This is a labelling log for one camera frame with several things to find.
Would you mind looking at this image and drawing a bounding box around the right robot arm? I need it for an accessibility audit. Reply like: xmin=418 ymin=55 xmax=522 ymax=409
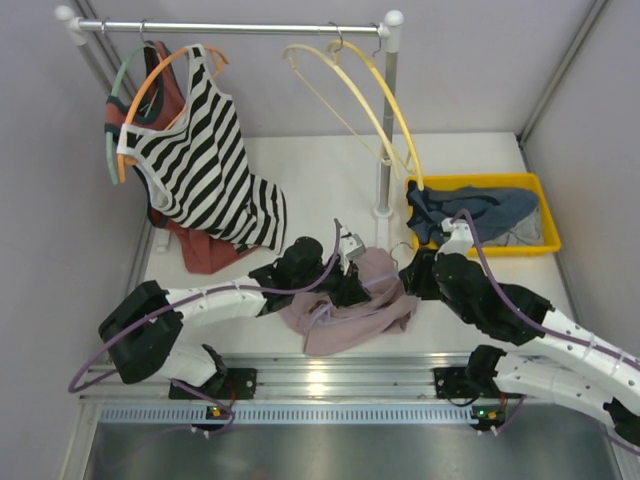
xmin=399 ymin=210 xmax=639 ymax=454

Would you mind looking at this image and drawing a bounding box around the slotted cable duct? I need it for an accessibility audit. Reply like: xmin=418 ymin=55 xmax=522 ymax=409
xmin=100 ymin=403 xmax=506 ymax=427

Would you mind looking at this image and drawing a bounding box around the cream hanger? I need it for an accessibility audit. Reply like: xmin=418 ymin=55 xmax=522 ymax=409
xmin=282 ymin=43 xmax=403 ymax=179

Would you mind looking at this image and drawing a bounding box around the yellow hanger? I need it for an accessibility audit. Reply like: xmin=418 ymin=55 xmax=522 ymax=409
xmin=326 ymin=40 xmax=424 ymax=191

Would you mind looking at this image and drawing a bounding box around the pink tank top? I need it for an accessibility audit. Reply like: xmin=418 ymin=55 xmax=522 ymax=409
xmin=278 ymin=246 xmax=419 ymax=357

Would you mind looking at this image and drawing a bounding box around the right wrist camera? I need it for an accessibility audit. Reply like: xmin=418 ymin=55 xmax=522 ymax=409
xmin=441 ymin=218 xmax=473 ymax=241

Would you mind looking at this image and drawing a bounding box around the blue tank top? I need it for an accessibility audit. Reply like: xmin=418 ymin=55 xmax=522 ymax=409
xmin=406 ymin=181 xmax=540 ymax=246

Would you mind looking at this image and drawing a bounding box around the black white striped tank top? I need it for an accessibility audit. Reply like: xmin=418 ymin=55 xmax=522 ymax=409
xmin=116 ymin=44 xmax=287 ymax=252

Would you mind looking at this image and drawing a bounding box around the yellow plastic bin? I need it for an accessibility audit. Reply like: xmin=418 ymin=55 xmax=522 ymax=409
xmin=406 ymin=173 xmax=561 ymax=257

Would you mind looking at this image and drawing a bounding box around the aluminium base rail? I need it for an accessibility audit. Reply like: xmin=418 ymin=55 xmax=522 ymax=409
xmin=84 ymin=352 xmax=526 ymax=401

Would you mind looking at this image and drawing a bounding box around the grey garment in bin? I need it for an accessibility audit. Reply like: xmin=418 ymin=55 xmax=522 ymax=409
xmin=492 ymin=207 xmax=544 ymax=247

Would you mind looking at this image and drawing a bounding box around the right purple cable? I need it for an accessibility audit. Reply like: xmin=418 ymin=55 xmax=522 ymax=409
xmin=449 ymin=208 xmax=640 ymax=456

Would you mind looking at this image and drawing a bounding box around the white clothes rack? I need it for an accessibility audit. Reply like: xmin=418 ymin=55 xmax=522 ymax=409
xmin=54 ymin=5 xmax=404 ymax=248

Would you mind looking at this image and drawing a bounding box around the lilac hanger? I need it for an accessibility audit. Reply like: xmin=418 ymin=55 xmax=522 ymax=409
xmin=301 ymin=241 xmax=416 ymax=351

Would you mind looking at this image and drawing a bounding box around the orange hanger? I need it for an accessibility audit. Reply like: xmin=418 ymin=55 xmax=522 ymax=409
xmin=111 ymin=44 xmax=237 ymax=183

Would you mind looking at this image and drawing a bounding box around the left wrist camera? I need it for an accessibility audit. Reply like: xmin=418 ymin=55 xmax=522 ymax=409
xmin=336 ymin=220 xmax=366 ymax=262

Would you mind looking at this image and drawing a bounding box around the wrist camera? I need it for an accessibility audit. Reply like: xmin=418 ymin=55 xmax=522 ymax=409
xmin=441 ymin=218 xmax=473 ymax=241
xmin=336 ymin=220 xmax=366 ymax=262

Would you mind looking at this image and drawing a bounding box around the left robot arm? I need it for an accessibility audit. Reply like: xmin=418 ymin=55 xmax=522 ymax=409
xmin=98 ymin=233 xmax=370 ymax=397

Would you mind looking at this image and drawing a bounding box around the green hanger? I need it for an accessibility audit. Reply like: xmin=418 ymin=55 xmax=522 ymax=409
xmin=104 ymin=41 xmax=167 ymax=185

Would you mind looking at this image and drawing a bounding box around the rust red tank top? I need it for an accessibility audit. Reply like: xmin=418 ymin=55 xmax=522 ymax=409
xmin=134 ymin=44 xmax=243 ymax=275

